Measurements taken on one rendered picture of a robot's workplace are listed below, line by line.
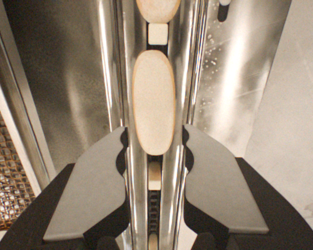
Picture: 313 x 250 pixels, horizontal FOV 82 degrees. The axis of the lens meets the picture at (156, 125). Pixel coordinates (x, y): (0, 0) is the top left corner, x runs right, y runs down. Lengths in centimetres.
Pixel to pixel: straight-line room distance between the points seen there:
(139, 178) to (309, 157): 22
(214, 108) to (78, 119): 15
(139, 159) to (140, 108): 7
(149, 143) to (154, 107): 4
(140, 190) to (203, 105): 13
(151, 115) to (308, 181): 26
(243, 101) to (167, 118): 7
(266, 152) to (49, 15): 28
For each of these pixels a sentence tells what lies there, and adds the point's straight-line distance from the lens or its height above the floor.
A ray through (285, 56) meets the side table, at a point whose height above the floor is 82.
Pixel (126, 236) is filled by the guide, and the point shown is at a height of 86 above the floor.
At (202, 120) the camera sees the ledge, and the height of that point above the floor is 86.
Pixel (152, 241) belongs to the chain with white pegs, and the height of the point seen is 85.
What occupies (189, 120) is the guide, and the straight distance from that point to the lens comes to 17.
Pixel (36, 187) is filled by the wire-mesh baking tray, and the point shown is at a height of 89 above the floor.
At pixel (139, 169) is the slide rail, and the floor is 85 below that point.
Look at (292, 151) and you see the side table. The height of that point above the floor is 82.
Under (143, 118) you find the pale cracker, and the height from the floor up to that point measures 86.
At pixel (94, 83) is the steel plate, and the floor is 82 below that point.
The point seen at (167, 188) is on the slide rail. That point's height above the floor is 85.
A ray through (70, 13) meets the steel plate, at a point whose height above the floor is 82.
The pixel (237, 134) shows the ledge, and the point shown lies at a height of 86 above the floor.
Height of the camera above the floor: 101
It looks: 62 degrees down
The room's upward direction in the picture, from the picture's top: 178 degrees clockwise
